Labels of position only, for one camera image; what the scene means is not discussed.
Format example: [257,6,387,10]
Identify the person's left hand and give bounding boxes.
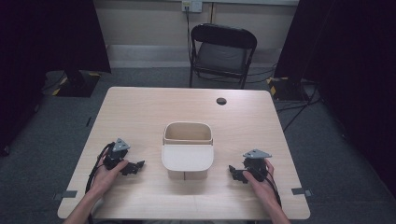
[89,154,130,198]

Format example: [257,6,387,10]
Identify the black folding chair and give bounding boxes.
[189,22,259,90]

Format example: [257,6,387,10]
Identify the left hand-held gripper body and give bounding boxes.
[102,137,132,171]

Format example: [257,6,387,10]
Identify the black curtain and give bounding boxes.
[0,0,112,157]
[274,0,396,197]

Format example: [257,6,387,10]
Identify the grey tape strip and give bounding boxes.
[290,187,314,198]
[52,189,78,201]

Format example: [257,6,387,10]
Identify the black floor cables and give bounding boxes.
[276,85,323,133]

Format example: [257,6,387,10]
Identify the white wall socket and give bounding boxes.
[181,0,204,14]

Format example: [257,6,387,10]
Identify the beige bin with swing lid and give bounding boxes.
[161,120,215,181]

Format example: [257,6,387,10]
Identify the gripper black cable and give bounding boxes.
[253,167,283,209]
[84,142,116,224]

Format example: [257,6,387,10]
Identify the black wall socket cable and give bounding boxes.
[185,6,193,64]

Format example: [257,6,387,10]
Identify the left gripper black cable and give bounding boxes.
[84,142,116,224]

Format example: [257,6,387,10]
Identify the person's right hand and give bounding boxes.
[242,158,278,201]

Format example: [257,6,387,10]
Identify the black stand base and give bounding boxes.
[55,69,103,98]
[266,76,310,102]

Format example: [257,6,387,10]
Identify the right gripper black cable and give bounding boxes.
[253,167,283,209]

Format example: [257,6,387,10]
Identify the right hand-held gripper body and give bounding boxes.
[242,148,273,183]

